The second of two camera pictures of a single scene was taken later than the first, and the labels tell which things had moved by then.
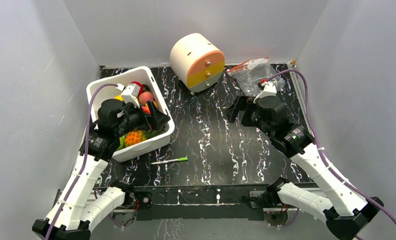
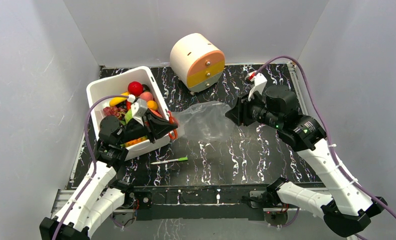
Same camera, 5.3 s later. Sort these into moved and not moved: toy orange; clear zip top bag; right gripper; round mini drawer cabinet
Moved: clear zip top bag
Not moved: right gripper; round mini drawer cabinet; toy orange
